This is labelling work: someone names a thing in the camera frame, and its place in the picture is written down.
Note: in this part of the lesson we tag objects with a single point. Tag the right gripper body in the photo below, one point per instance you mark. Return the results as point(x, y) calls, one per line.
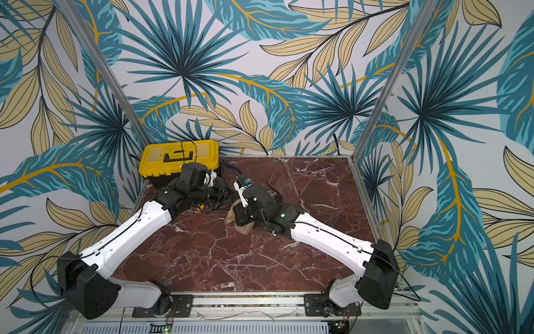
point(242, 213)

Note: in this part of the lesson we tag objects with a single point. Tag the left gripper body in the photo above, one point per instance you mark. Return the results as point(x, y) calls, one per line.
point(215, 196)

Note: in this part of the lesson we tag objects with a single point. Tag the beige striped cloth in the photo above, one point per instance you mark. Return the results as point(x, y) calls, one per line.
point(230, 221)

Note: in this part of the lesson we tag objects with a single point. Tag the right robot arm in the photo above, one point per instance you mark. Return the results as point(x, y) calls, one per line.
point(374, 266)

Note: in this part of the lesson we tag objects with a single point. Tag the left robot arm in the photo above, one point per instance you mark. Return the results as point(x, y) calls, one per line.
point(86, 280)

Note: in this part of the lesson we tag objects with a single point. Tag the yellow black toolbox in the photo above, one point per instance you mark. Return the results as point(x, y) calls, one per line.
point(162, 163)

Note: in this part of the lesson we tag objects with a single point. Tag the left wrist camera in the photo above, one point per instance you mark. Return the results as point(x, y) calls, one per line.
point(210, 178)

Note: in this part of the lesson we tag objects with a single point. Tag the blue handled pliers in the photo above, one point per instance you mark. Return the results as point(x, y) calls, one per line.
point(232, 168)

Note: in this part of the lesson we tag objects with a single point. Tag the aluminium front rail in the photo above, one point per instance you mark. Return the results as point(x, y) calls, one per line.
point(257, 312)

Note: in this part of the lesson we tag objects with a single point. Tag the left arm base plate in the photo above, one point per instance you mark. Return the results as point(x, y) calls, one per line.
point(169, 305)

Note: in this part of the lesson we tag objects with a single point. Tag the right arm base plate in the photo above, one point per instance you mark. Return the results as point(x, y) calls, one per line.
point(318, 305)

